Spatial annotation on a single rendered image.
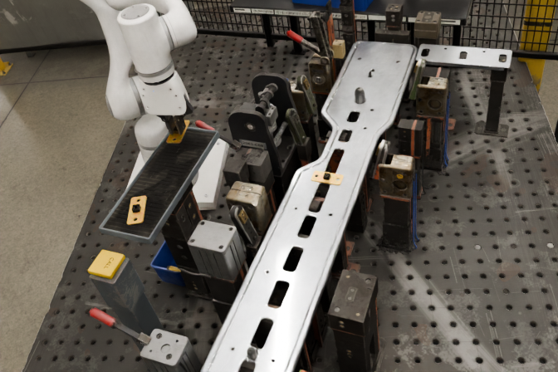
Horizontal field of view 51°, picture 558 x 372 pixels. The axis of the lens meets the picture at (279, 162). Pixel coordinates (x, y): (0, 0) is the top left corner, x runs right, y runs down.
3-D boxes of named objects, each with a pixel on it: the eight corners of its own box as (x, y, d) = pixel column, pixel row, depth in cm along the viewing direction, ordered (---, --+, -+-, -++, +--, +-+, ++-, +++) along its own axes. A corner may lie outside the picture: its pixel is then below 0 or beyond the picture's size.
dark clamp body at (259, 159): (286, 261, 176) (266, 172, 150) (247, 252, 181) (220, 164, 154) (298, 233, 183) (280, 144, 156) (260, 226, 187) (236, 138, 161)
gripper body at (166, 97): (129, 80, 132) (144, 118, 139) (171, 80, 129) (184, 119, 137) (141, 61, 137) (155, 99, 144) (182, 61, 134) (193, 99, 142)
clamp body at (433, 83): (445, 177, 190) (451, 92, 167) (409, 171, 195) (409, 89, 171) (449, 158, 196) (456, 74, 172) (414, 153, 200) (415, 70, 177)
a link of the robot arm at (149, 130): (133, 133, 192) (113, 75, 176) (185, 115, 197) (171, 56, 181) (143, 155, 184) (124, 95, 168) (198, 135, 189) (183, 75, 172)
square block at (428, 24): (434, 109, 215) (438, 23, 191) (413, 106, 218) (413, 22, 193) (438, 95, 220) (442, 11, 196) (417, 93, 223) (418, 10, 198)
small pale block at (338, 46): (349, 129, 214) (341, 46, 189) (340, 129, 215) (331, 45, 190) (352, 124, 216) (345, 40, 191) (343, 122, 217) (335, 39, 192)
